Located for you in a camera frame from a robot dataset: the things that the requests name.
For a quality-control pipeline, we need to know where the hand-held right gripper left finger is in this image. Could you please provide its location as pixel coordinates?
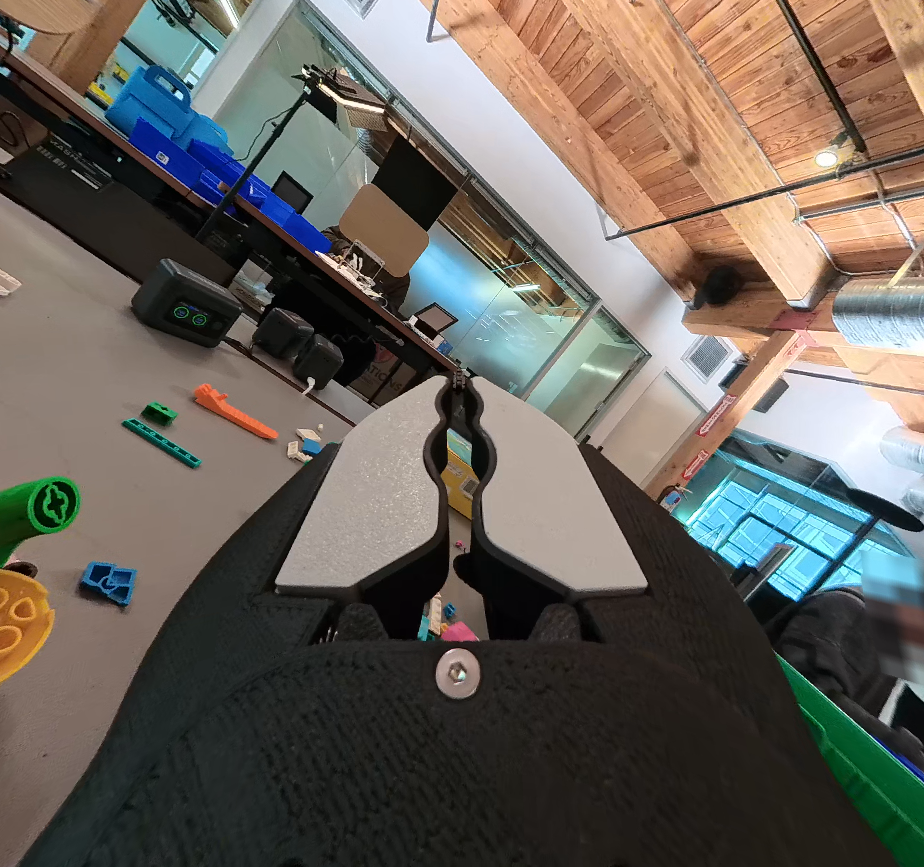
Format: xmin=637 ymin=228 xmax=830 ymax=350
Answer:
xmin=274 ymin=374 xmax=454 ymax=640

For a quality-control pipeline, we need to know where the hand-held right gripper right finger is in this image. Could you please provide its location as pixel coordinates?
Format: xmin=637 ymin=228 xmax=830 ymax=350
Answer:
xmin=453 ymin=376 xmax=650 ymax=642

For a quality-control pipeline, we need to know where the orange lego brick separator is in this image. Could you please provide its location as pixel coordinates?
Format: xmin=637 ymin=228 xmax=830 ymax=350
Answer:
xmin=192 ymin=383 xmax=280 ymax=441

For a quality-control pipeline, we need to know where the long teal lego plate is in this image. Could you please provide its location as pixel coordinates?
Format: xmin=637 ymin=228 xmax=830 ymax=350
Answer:
xmin=120 ymin=417 xmax=202 ymax=469

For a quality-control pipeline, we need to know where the blue lego piece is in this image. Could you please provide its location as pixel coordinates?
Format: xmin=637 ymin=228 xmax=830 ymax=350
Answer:
xmin=80 ymin=561 xmax=139 ymax=609

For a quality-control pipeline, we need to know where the green curved lego tube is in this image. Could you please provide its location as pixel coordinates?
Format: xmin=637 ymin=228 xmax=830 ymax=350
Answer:
xmin=0 ymin=475 xmax=82 ymax=568

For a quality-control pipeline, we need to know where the yellow round lego piece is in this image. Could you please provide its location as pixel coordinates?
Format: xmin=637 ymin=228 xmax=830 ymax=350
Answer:
xmin=0 ymin=567 xmax=56 ymax=684

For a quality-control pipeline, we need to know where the yellow cardboard box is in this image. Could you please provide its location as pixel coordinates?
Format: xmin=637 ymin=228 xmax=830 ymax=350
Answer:
xmin=446 ymin=428 xmax=483 ymax=520

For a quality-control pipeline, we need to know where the black power adapter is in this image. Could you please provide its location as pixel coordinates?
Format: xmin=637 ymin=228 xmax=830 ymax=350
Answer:
xmin=251 ymin=307 xmax=315 ymax=360
xmin=292 ymin=334 xmax=345 ymax=391

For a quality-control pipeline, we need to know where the small black framed screen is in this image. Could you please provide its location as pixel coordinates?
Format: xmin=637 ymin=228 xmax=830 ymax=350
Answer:
xmin=410 ymin=302 xmax=459 ymax=342
xmin=272 ymin=171 xmax=316 ymax=216

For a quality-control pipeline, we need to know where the white device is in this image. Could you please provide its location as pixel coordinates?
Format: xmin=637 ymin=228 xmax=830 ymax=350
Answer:
xmin=315 ymin=242 xmax=388 ymax=298

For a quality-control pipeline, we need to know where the grey portable power station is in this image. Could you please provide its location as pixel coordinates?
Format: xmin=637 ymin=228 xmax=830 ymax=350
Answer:
xmin=130 ymin=258 xmax=244 ymax=349

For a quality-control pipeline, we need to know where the black round speaker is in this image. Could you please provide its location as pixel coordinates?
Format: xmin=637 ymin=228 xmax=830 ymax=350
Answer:
xmin=702 ymin=265 xmax=746 ymax=307

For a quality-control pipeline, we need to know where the black oval disc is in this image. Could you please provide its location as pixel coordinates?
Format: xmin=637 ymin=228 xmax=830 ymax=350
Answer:
xmin=846 ymin=486 xmax=916 ymax=534

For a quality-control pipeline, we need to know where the black flat panel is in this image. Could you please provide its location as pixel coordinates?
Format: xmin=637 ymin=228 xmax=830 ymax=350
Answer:
xmin=374 ymin=132 xmax=461 ymax=230

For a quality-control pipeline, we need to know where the black ceiling pipe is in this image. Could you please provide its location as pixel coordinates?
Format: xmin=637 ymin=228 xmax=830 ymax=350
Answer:
xmin=744 ymin=0 xmax=871 ymax=156
xmin=595 ymin=163 xmax=924 ymax=242

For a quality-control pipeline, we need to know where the row of blue storage bins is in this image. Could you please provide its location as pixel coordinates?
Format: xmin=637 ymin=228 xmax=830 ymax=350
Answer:
xmin=128 ymin=116 xmax=334 ymax=256

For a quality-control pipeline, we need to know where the black light stand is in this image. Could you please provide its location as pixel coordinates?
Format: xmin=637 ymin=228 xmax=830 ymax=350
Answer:
xmin=195 ymin=83 xmax=313 ymax=241

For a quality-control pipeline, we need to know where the green plastic bin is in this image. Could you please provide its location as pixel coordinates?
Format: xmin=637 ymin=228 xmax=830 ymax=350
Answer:
xmin=776 ymin=652 xmax=924 ymax=867

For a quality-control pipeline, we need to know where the studio light panel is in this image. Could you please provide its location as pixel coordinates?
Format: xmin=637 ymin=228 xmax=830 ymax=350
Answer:
xmin=302 ymin=64 xmax=388 ymax=136

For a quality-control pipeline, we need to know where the blue tool box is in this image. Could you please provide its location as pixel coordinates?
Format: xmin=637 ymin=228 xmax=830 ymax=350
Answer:
xmin=106 ymin=64 xmax=194 ymax=153

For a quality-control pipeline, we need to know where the long wooden desk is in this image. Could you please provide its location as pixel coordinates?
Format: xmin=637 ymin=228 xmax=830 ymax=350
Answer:
xmin=0 ymin=51 xmax=466 ymax=406

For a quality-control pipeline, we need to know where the silver ventilation duct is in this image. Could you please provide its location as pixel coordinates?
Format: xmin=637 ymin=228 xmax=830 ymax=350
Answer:
xmin=832 ymin=277 xmax=924 ymax=349
xmin=879 ymin=425 xmax=924 ymax=516

